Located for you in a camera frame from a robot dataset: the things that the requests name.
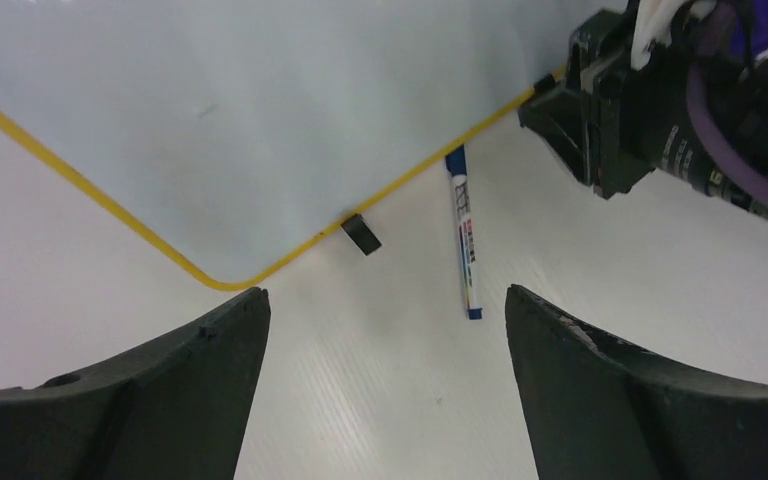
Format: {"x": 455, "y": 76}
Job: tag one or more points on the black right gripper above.
{"x": 610, "y": 124}

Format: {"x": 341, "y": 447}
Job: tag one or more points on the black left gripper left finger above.
{"x": 174, "y": 407}

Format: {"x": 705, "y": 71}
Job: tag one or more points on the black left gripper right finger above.
{"x": 598, "y": 406}

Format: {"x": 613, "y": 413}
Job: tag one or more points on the blue white marker pen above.
{"x": 456, "y": 166}

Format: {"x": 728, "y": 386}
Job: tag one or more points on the yellow framed whiteboard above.
{"x": 229, "y": 133}

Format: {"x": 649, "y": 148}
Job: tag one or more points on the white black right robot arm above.
{"x": 727, "y": 98}

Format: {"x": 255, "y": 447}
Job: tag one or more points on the black whiteboard stand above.
{"x": 356, "y": 228}

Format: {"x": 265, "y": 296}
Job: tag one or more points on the purple towel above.
{"x": 757, "y": 14}

